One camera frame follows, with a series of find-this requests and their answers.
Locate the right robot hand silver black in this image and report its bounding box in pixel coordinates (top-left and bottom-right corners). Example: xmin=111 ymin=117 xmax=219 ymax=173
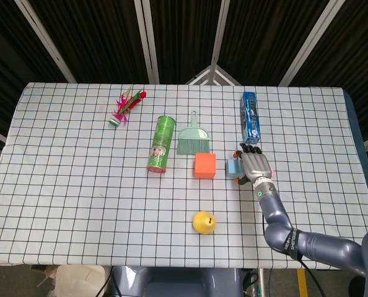
xmin=232 ymin=142 xmax=275 ymax=186

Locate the light blue foam cube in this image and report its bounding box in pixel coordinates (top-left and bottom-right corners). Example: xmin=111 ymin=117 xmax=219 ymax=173
xmin=226 ymin=158 xmax=245 ymax=179

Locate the long blue cardboard box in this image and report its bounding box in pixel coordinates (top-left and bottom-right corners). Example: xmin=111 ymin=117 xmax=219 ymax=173
xmin=240 ymin=91 xmax=261 ymax=145

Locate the orange foam cube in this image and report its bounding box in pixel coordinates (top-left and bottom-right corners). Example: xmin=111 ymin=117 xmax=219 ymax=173
xmin=194 ymin=152 xmax=217 ymax=179

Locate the mint green mini broom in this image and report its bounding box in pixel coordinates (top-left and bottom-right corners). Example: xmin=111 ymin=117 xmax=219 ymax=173
xmin=176 ymin=110 xmax=211 ymax=155

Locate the yellow pear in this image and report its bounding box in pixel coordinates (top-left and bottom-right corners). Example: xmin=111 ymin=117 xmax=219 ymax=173
xmin=192 ymin=210 xmax=217 ymax=235

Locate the green chip can red lid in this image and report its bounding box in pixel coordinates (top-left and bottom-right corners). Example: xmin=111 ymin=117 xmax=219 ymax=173
xmin=146 ymin=115 xmax=176 ymax=174

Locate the metal stand pole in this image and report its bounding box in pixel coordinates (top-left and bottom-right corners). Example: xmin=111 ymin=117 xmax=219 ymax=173
xmin=258 ymin=268 xmax=270 ymax=297

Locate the grey blue robot torso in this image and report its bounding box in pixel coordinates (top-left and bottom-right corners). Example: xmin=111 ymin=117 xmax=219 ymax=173
xmin=111 ymin=266 xmax=243 ymax=297

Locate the pink feather shuttlecock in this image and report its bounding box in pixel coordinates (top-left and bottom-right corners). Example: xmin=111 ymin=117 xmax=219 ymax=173
xmin=108 ymin=87 xmax=147 ymax=127

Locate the white black checkered tablecloth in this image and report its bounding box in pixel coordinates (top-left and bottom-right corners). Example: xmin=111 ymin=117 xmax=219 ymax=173
xmin=0 ymin=82 xmax=368 ymax=269

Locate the white plastic container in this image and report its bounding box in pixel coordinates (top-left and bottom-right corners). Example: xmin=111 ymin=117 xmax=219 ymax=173
xmin=55 ymin=265 xmax=110 ymax=297

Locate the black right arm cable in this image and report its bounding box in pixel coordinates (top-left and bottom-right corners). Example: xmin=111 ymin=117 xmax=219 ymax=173
xmin=261 ymin=213 xmax=327 ymax=297

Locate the dark folding screen white frame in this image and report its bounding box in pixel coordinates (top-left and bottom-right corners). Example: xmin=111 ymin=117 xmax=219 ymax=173
xmin=0 ymin=0 xmax=368 ymax=152

